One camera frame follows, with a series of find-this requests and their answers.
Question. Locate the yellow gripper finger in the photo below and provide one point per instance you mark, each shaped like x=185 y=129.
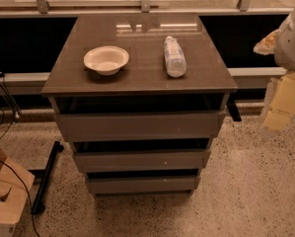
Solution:
x=279 y=105
x=267 y=45

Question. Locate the grey drawer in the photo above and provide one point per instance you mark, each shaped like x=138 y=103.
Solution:
x=136 y=186
x=87 y=128
x=140 y=161

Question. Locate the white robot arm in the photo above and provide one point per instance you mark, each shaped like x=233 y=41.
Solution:
x=284 y=55

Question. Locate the grey top drawer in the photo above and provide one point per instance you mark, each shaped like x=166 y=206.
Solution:
x=87 y=128

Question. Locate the grey drawer cabinet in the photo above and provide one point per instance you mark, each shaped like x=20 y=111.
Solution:
x=142 y=85

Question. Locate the grey bottom drawer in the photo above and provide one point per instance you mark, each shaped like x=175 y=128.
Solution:
x=136 y=186

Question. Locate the clear plastic water bottle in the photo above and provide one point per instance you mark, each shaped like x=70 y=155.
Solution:
x=174 y=58

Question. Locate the white paper bowl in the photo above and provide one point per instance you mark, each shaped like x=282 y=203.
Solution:
x=106 y=60

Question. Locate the black metal stand leg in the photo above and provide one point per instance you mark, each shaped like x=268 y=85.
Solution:
x=44 y=176

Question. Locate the cardboard box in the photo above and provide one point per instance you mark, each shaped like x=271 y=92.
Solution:
x=15 y=181

